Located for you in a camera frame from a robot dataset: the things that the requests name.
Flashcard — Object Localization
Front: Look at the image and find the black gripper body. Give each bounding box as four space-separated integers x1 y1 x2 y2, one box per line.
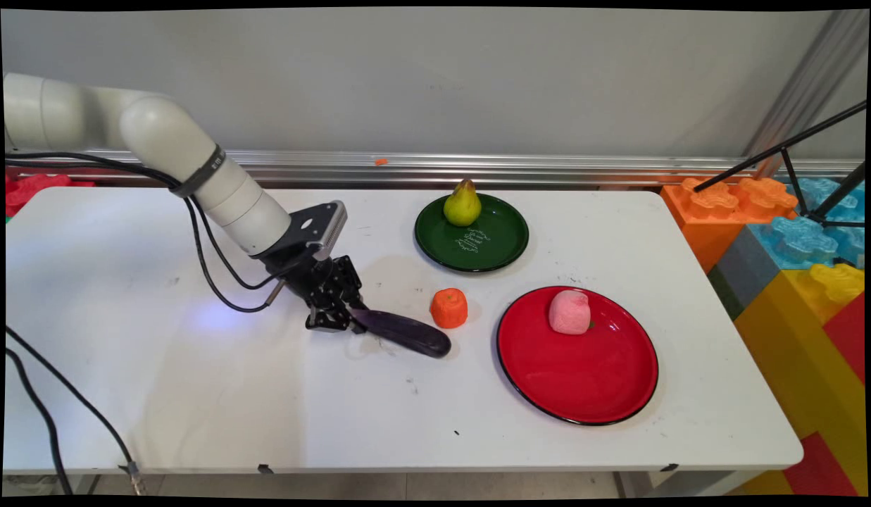
261 245 343 312

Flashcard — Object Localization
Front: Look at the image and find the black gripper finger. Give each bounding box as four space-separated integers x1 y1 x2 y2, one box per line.
305 303 353 334
334 254 370 315

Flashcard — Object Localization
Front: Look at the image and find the purple toy eggplant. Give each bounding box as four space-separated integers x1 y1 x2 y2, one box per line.
348 306 453 360

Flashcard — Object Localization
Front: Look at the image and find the orange toy fruit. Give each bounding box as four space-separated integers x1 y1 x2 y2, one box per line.
430 288 470 330

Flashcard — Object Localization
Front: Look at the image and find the yellow-green pear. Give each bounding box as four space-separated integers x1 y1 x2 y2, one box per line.
444 179 483 228

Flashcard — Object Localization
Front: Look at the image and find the green enamel plate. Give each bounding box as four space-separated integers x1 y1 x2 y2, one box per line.
415 193 530 274

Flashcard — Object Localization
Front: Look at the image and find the pink toy peach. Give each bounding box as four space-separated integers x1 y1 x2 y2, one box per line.
548 289 594 336

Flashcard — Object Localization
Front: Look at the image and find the red enamel plate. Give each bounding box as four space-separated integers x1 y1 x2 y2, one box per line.
496 284 660 427

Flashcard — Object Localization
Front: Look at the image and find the red giant building block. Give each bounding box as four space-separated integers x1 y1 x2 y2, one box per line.
4 173 96 218
821 292 867 386

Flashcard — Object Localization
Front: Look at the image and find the orange giant building block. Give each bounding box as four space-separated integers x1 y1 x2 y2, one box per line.
660 177 800 276

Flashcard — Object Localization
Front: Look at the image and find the grey giant building block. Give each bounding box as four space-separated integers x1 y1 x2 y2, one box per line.
707 225 785 322

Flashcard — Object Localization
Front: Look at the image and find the yellow giant building block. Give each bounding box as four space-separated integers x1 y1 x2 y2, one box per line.
734 263 868 496

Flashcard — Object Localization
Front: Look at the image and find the blue giant building block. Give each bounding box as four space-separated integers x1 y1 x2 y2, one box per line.
748 177 867 272

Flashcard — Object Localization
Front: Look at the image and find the black tripod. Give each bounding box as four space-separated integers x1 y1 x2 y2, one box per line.
692 101 867 230

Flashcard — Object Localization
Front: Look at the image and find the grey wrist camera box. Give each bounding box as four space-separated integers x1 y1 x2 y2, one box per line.
251 200 349 263

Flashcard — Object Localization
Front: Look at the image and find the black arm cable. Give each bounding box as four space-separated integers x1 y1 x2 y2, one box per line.
4 160 299 292
4 151 289 315

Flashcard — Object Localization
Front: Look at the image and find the horizontal aluminium rail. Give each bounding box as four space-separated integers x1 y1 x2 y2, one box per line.
4 147 863 189

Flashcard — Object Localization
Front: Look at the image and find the black cable with metal plug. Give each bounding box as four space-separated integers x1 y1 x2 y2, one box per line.
4 325 147 496

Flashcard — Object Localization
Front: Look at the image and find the thin black cable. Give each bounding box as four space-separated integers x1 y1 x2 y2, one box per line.
4 347 75 496

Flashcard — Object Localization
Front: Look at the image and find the white table leg frame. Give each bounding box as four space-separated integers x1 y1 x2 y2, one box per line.
613 470 747 498

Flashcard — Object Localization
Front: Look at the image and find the slanted aluminium post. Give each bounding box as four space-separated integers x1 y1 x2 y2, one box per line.
741 10 870 178

